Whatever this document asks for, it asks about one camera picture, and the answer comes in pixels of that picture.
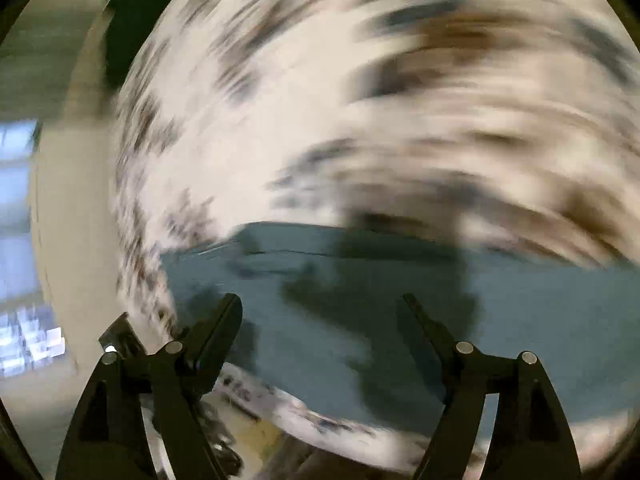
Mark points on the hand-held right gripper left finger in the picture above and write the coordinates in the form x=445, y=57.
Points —
x=216, y=345

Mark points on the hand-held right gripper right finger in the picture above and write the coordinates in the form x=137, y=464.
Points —
x=422, y=340

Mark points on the teal pants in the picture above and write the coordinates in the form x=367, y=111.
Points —
x=525, y=330

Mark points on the bright window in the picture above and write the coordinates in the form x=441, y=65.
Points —
x=17, y=220

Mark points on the white dark-patterned printed blanket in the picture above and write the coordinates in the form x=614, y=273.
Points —
x=320, y=100

